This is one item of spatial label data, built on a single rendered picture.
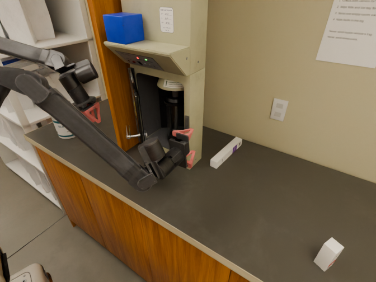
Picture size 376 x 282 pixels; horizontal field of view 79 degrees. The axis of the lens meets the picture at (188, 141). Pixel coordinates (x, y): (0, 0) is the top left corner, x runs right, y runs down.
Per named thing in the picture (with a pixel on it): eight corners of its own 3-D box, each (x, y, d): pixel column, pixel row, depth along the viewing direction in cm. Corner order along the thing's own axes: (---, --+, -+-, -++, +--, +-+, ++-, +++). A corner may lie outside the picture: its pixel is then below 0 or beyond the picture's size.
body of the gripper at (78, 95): (87, 99, 93) (75, 83, 89) (98, 100, 86) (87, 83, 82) (73, 108, 90) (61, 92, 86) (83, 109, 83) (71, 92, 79)
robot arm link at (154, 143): (136, 181, 75) (140, 191, 67) (120, 151, 71) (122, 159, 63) (168, 164, 78) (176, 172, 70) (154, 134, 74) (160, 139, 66)
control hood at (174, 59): (128, 61, 100) (125, 36, 94) (190, 75, 85) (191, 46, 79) (107, 67, 92) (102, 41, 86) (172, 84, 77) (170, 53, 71)
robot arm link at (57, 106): (23, 86, 60) (7, 84, 50) (39, 71, 61) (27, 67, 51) (139, 185, 76) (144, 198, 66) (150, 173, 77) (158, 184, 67)
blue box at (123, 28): (126, 37, 93) (123, 12, 87) (145, 40, 88) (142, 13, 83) (107, 41, 86) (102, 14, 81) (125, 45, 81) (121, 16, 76)
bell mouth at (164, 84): (172, 74, 113) (172, 63, 110) (203, 81, 105) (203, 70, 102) (148, 85, 101) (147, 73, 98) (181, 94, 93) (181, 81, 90)
